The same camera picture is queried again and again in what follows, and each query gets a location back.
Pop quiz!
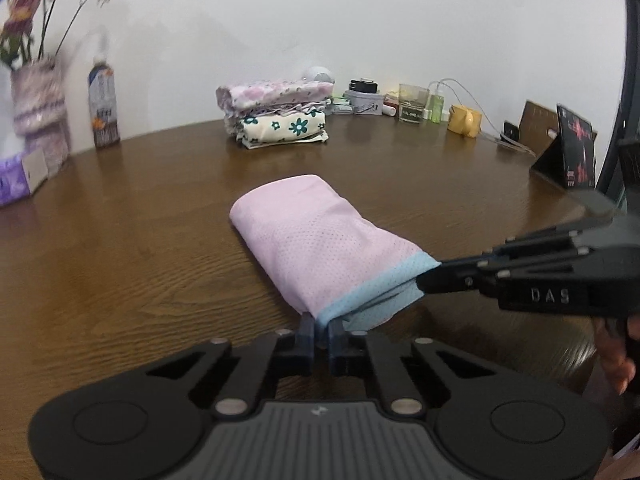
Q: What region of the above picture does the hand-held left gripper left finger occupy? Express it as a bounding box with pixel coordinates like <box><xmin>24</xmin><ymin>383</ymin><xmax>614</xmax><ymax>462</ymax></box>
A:
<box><xmin>145</xmin><ymin>312</ymin><xmax>317</xmax><ymax>419</ymax></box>

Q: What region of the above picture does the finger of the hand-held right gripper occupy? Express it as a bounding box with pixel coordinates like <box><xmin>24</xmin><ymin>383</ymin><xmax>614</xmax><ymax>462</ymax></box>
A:
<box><xmin>481</xmin><ymin>219</ymin><xmax>617</xmax><ymax>270</ymax></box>
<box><xmin>416</xmin><ymin>254</ymin><xmax>502</xmax><ymax>300</ymax></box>

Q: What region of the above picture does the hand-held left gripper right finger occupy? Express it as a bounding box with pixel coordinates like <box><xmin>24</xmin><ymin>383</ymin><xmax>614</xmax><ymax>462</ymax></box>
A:
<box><xmin>327</xmin><ymin>318</ymin><xmax>497</xmax><ymax>418</ymax></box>

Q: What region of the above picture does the pink blue mesh vest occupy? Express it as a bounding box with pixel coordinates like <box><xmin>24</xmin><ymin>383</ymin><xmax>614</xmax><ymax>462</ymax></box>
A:
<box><xmin>229</xmin><ymin>174</ymin><xmax>443</xmax><ymax>333</ymax></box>

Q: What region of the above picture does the person's right hand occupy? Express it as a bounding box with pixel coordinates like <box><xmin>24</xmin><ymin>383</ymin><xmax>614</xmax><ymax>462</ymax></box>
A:
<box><xmin>595</xmin><ymin>309</ymin><xmax>640</xmax><ymax>396</ymax></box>

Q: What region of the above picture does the brown cardboard sheet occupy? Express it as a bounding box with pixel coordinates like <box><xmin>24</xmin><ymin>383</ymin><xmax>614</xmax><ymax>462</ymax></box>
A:
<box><xmin>517</xmin><ymin>100</ymin><xmax>561</xmax><ymax>158</ymax></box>

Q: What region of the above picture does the yellow mug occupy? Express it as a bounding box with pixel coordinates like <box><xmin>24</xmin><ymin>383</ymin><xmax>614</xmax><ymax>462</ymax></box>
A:
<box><xmin>446</xmin><ymin>104</ymin><xmax>482</xmax><ymax>137</ymax></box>

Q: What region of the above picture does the clear glass cup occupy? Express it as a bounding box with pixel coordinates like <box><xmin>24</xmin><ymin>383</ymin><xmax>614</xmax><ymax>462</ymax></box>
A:
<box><xmin>398</xmin><ymin>82</ymin><xmax>431</xmax><ymax>122</ymax></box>

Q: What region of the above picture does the cream floral folded cloth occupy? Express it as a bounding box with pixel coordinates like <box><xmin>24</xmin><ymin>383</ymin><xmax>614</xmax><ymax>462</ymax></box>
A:
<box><xmin>235</xmin><ymin>110</ymin><xmax>329</xmax><ymax>150</ymax></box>

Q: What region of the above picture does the pink floral folded cloth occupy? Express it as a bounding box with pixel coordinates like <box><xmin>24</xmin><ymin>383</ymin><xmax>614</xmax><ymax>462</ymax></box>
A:
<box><xmin>216</xmin><ymin>79</ymin><xmax>335</xmax><ymax>133</ymax></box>

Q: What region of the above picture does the tea bottle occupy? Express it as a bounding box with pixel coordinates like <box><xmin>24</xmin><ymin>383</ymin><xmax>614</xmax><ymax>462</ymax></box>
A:
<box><xmin>87</xmin><ymin>35</ymin><xmax>122</xmax><ymax>149</ymax></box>

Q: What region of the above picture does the purple tissue pack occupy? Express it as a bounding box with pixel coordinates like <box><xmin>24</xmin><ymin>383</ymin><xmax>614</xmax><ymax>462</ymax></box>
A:
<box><xmin>0</xmin><ymin>147</ymin><xmax>50</xmax><ymax>208</ymax></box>

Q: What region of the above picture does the purple fuzzy vase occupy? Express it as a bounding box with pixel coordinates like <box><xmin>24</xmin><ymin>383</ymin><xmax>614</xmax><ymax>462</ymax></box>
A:
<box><xmin>10</xmin><ymin>57</ymin><xmax>71</xmax><ymax>166</ymax></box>

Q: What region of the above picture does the dried rose bouquet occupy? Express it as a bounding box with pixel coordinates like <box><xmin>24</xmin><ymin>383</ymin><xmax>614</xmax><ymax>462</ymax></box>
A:
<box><xmin>0</xmin><ymin>0</ymin><xmax>117</xmax><ymax>68</ymax></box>

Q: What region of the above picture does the white charging cable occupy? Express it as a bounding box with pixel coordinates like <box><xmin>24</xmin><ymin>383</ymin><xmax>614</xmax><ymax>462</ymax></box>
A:
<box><xmin>435</xmin><ymin>78</ymin><xmax>538</xmax><ymax>157</ymax></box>

